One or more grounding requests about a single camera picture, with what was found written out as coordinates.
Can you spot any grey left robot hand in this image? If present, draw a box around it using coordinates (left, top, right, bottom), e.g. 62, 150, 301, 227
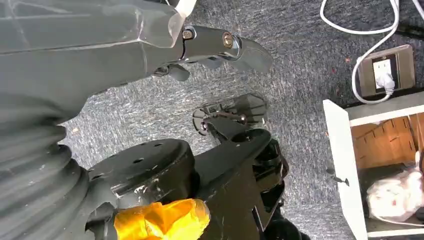
0, 0, 275, 240

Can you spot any white open floor cabinet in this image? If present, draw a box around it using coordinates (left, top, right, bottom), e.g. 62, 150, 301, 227
322, 91, 424, 240

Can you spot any black screw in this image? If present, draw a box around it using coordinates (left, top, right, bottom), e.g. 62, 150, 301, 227
326, 167, 350, 187

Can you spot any white plug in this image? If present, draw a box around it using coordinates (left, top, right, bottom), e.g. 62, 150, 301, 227
377, 72, 397, 96

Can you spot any brown slotted box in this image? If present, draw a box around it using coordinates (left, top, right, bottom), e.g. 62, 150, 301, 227
351, 112, 424, 170

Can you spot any bronze floor socket box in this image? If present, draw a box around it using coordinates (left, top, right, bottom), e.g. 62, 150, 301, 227
357, 44, 417, 99

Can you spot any white plastic bag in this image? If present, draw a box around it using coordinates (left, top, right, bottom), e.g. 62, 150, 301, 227
365, 150, 424, 228

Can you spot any white power cable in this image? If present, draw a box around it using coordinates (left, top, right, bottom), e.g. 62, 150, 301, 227
319, 0, 402, 106

